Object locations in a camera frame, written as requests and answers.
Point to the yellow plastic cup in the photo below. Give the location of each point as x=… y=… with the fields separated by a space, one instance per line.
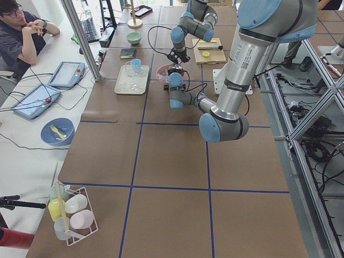
x=54 y=209

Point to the light blue plastic cup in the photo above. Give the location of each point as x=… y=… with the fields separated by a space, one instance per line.
x=136 y=65

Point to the pink bowl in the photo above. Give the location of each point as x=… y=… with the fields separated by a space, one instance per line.
x=172 y=68

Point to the clear grey plastic cup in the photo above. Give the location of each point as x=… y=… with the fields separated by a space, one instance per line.
x=59 y=229

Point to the wooden rack handle stick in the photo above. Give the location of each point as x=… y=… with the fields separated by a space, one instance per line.
x=62 y=210

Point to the green plastic cup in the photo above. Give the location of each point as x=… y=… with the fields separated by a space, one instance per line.
x=63 y=191

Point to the lemon half slice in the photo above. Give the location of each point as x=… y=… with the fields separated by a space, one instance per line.
x=206 y=54

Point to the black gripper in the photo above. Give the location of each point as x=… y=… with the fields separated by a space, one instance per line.
x=180 y=55
x=175 y=72

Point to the yellow fork in bowl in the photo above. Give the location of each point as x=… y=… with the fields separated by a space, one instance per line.
x=55 y=130

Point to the wooden stand with round base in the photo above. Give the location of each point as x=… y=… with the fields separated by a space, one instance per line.
x=134 y=22

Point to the blue teach pendant tablet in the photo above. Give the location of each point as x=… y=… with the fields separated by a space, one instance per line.
x=36 y=101
x=67 y=74

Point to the black tripod handle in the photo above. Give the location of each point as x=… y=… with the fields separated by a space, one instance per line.
x=11 y=202

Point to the pink plastic cup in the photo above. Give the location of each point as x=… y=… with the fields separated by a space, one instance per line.
x=82 y=219

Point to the clear wine glass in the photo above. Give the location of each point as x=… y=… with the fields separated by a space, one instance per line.
x=132 y=75

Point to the grey folded cloth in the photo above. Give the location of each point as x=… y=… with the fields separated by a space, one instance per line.
x=128 y=53

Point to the pile of clear ice cubes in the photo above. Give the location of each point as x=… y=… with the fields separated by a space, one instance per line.
x=162 y=76

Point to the red object at corner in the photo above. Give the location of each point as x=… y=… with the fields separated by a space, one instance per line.
x=16 y=239

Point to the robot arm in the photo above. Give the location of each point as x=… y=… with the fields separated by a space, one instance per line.
x=198 y=20
x=259 y=24

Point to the blue teach pendant tablet far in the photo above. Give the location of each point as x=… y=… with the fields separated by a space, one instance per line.
x=67 y=74

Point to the yellow plastic knife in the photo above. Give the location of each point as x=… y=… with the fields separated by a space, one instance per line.
x=206 y=42

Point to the green ceramic bowl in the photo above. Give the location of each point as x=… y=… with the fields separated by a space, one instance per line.
x=134 y=38

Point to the blue bowl on side desk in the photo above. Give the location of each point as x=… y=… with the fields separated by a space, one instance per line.
x=65 y=126

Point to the seated person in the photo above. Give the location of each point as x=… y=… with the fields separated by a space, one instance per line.
x=22 y=37

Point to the white wire cup rack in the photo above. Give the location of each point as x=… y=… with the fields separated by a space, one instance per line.
x=78 y=235

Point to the dark tray far table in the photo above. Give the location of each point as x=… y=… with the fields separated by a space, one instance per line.
x=142 y=10

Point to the cream bear tray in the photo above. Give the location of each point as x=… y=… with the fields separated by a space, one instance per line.
x=123 y=82

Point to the white plastic cup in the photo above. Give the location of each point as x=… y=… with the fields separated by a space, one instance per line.
x=76 y=203

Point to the black keyboard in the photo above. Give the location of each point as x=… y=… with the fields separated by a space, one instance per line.
x=89 y=30

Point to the blue teach pendant tablet near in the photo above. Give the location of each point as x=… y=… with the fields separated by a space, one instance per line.
x=36 y=101

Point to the wooden cutting board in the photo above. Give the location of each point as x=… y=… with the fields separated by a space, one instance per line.
x=216 y=56

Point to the aluminium frame post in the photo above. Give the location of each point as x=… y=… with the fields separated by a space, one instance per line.
x=77 y=28

